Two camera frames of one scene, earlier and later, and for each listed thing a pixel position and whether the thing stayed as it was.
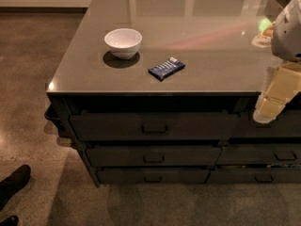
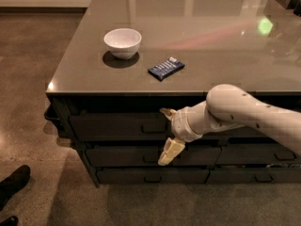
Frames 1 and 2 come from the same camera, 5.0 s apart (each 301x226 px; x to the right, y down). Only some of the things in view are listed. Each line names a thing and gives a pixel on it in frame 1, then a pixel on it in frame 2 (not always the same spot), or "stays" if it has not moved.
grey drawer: x=151 y=156 stays
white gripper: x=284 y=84 to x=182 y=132
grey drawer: x=154 y=125 stays
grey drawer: x=251 y=175 stays
